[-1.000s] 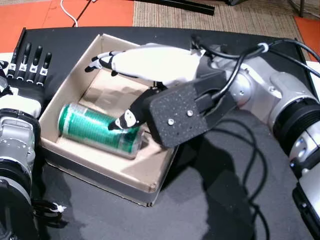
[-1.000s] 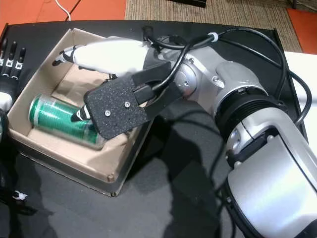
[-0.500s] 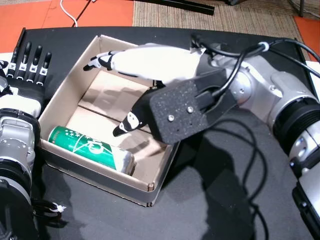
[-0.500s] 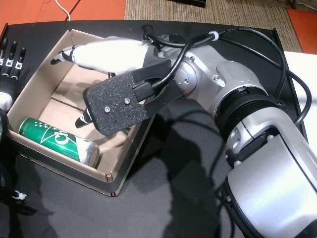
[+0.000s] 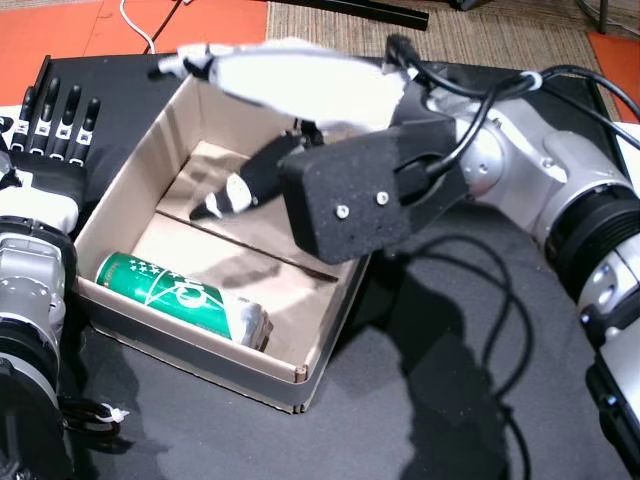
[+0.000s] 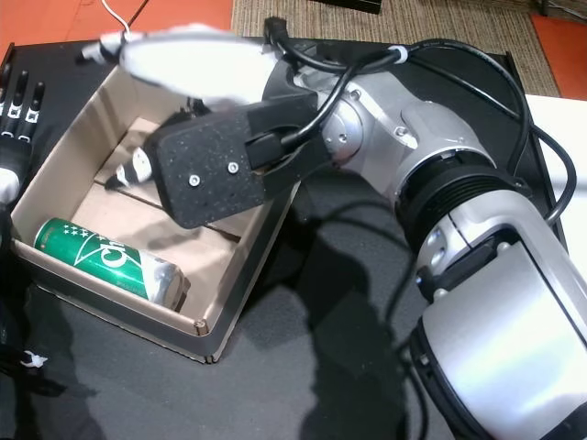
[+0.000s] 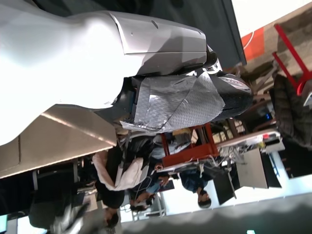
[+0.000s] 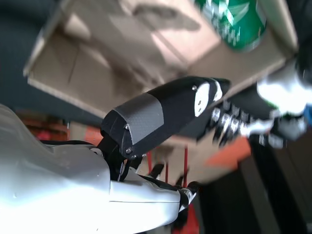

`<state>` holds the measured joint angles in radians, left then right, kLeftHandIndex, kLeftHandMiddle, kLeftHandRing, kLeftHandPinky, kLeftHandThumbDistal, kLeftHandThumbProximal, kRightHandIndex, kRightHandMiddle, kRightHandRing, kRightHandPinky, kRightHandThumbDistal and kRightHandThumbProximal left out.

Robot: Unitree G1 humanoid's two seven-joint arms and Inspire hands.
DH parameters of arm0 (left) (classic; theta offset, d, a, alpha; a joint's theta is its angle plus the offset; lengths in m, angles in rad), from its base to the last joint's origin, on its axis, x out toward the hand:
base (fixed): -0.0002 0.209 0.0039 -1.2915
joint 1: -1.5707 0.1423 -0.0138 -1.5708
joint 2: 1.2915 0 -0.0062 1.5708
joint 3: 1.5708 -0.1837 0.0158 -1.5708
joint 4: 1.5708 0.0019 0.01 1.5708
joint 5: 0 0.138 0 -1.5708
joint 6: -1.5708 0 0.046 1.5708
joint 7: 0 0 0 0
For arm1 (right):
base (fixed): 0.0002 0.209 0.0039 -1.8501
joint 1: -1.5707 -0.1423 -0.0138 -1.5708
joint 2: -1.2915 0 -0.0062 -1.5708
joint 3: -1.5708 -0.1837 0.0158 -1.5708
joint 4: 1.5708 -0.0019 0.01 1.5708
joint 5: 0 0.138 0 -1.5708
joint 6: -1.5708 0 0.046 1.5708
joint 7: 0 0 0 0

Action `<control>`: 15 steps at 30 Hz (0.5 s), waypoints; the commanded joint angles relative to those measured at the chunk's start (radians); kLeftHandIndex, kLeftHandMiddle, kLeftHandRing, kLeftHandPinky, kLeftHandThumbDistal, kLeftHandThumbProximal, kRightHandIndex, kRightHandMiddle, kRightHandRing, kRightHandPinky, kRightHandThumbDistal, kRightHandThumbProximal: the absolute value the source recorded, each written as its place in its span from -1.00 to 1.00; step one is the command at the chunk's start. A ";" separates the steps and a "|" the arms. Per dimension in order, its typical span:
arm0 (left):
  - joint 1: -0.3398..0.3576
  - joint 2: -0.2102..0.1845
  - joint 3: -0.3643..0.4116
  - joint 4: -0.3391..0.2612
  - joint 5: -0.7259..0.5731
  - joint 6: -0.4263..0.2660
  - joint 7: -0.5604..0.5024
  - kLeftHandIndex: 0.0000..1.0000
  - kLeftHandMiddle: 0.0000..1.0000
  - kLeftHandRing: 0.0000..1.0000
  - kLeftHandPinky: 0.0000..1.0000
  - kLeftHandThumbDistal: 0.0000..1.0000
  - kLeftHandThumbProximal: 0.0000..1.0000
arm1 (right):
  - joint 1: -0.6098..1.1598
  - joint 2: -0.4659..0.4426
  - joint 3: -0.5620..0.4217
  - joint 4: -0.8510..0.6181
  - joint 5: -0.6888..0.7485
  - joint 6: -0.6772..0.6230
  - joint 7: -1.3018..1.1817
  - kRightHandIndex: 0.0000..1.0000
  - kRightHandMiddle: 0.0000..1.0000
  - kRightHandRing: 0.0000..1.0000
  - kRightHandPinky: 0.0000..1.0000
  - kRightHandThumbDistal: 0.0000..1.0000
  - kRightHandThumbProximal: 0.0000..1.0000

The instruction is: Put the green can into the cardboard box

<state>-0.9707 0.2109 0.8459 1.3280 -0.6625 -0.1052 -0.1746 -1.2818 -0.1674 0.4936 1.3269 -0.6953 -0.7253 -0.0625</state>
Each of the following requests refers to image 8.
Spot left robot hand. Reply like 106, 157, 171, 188
209, 64, 308, 147

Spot open cardboard box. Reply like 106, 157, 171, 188
23, 0, 300, 147

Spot green aluminium drink can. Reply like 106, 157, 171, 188
194, 0, 268, 54

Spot red metal frame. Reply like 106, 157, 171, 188
146, 145, 200, 234

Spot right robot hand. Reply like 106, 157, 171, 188
0, 77, 231, 234

